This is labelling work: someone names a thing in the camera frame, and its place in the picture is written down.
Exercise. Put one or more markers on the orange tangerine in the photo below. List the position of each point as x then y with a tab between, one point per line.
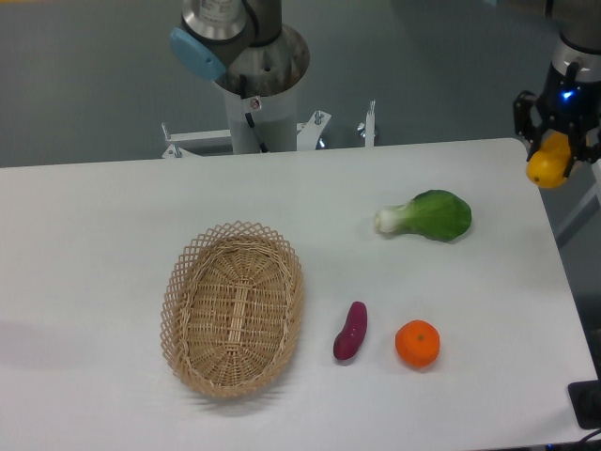
417	343

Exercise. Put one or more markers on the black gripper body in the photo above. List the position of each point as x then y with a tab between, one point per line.
569	101

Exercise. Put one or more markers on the woven wicker basket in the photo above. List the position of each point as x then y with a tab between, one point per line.
232	310

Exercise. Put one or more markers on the white table leg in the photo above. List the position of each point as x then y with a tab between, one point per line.
583	210

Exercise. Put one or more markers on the black device at table edge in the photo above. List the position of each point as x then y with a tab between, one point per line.
585	399

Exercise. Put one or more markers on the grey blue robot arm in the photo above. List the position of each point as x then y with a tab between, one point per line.
257	62

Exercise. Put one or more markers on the yellow mango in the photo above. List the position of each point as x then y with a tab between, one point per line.
547	165

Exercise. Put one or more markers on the purple sweet potato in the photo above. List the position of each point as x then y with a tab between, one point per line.
349	340

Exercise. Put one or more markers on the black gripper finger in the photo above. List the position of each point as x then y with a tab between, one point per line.
580	151
524	127

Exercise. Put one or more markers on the green bok choy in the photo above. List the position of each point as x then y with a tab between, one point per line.
437	215

